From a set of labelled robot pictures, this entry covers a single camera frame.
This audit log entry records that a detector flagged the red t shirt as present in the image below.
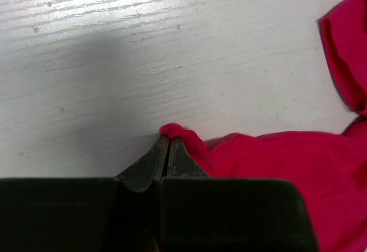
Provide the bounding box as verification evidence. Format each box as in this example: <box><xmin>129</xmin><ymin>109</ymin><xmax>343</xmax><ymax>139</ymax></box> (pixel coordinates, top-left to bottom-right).
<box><xmin>160</xmin><ymin>0</ymin><xmax>366</xmax><ymax>251</ymax></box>

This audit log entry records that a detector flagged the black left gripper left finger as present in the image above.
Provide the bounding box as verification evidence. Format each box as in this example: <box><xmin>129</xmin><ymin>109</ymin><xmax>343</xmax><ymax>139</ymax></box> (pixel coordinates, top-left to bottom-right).
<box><xmin>1</xmin><ymin>136</ymin><xmax>169</xmax><ymax>251</ymax></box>

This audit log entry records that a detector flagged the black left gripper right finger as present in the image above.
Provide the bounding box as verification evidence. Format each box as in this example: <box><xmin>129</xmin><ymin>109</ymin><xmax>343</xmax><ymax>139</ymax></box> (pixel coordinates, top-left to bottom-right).
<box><xmin>158</xmin><ymin>138</ymin><xmax>319</xmax><ymax>251</ymax></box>

